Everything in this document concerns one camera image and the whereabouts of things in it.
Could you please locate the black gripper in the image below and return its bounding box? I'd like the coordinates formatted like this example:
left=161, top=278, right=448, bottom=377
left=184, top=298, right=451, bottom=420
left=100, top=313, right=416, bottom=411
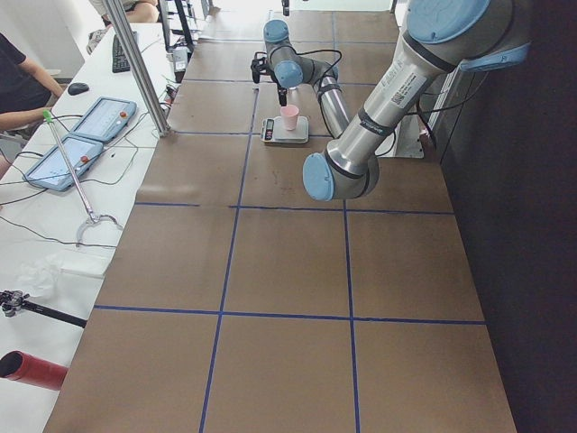
left=277, top=84, right=288, bottom=107

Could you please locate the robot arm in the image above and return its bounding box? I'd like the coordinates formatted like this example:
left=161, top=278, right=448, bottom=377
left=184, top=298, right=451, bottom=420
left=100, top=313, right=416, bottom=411
left=261, top=1, right=533, bottom=201

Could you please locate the silver electronic kitchen scale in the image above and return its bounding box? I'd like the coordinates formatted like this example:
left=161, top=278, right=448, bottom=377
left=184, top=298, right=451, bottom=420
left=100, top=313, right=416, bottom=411
left=261, top=116, right=309, bottom=144

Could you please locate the black computer keyboard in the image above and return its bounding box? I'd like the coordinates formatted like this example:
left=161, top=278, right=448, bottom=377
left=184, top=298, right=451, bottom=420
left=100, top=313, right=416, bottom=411
left=112, top=34, right=131, bottom=73

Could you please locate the far blue teach pendant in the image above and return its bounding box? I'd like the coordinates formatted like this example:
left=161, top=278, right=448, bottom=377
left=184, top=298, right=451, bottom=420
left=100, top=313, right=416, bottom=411
left=69, top=97, right=137, bottom=143

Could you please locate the blue teach pendant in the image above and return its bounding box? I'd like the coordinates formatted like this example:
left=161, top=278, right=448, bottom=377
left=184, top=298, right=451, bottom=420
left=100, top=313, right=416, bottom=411
left=23, top=134, right=104, bottom=191
left=69, top=97, right=137, bottom=143

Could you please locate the black computer mouse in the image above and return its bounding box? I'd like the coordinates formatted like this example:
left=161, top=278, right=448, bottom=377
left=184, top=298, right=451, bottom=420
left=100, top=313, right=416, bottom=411
left=67, top=82, right=90, bottom=96

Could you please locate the metal reacher grabber stick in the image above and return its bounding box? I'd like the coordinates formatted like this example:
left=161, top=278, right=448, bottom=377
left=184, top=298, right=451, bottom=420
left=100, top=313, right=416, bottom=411
left=42, top=109, right=124, bottom=247

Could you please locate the near blue teach pendant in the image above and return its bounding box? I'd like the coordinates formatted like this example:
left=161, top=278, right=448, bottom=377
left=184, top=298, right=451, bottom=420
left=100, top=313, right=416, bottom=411
left=23, top=134, right=104, bottom=191

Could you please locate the seated person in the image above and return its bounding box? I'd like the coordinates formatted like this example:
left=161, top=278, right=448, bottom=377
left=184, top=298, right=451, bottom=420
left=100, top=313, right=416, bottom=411
left=0, top=31, right=67, bottom=180

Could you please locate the crumpled white plastic bag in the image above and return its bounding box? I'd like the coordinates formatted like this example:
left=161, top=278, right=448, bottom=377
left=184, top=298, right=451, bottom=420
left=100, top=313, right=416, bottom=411
left=15, top=252, right=114, bottom=304

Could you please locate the black tripod stand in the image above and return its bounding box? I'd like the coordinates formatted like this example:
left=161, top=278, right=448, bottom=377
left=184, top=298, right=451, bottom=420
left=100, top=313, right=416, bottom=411
left=1, top=290, right=87, bottom=328

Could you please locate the red cylinder tube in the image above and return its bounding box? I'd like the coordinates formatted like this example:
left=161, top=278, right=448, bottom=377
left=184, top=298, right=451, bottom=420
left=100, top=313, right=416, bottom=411
left=1, top=351, right=69, bottom=391

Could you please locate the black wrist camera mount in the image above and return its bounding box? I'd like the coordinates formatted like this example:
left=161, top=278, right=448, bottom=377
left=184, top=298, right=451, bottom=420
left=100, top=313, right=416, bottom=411
left=250, top=51, right=270, bottom=84

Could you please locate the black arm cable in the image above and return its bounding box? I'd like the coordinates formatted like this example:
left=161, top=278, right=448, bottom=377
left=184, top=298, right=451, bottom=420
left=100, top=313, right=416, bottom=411
left=252, top=48, right=343, bottom=91

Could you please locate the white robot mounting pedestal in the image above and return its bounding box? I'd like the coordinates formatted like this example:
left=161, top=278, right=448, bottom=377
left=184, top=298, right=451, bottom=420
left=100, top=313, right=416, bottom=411
left=393, top=115, right=425, bottom=159

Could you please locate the aluminium frame post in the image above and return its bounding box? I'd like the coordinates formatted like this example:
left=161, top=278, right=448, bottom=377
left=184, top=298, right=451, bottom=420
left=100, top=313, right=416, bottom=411
left=104, top=0, right=170, bottom=137

